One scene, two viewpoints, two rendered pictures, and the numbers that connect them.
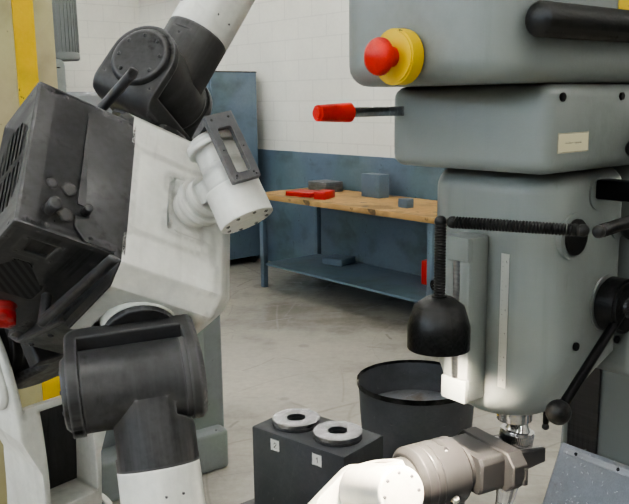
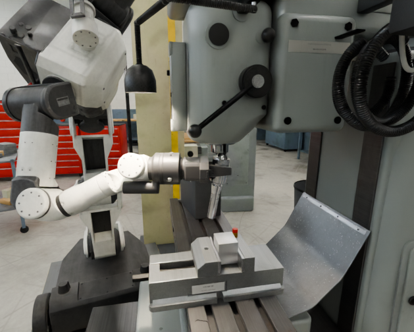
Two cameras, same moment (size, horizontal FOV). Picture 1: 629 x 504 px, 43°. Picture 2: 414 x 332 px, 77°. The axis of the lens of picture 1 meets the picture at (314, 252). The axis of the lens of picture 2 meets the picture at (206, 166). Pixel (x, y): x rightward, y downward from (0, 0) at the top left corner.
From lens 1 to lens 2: 0.77 m
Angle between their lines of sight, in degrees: 28
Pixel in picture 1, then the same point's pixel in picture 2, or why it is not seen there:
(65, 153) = (33, 16)
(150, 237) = (58, 49)
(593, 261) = (239, 54)
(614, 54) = not seen: outside the picture
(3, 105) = (163, 66)
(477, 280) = (177, 66)
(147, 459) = (22, 126)
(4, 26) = (165, 39)
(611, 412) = (322, 176)
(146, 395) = (27, 103)
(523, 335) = (192, 93)
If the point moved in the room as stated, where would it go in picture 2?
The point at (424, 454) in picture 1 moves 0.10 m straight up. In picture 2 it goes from (157, 155) to (156, 117)
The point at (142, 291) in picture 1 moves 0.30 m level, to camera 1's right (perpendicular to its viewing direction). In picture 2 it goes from (49, 69) to (127, 61)
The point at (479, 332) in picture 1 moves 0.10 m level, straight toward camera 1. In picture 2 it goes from (180, 95) to (147, 93)
